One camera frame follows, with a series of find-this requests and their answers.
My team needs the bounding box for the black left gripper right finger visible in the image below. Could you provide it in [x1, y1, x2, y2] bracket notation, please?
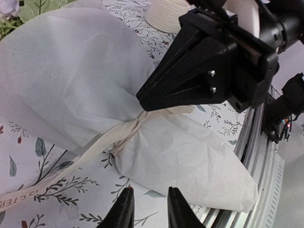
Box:
[168, 187, 202, 228]

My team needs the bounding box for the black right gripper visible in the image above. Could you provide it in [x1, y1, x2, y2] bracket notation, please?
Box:
[136, 0, 304, 112]

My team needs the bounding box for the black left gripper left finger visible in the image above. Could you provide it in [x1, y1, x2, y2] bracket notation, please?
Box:
[96, 187, 134, 228]

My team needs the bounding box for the cream printed ribbon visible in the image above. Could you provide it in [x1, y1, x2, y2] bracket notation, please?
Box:
[0, 105, 194, 212]

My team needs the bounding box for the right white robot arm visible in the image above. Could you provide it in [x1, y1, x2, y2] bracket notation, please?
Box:
[136, 0, 304, 113]

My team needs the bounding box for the cream white mug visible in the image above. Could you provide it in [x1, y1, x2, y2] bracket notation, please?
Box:
[145, 0, 191, 33]

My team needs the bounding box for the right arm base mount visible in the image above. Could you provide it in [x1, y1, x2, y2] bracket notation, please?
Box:
[262, 73, 304, 144]

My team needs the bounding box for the aluminium front rail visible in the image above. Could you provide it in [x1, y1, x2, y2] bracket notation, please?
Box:
[194, 103, 285, 228]

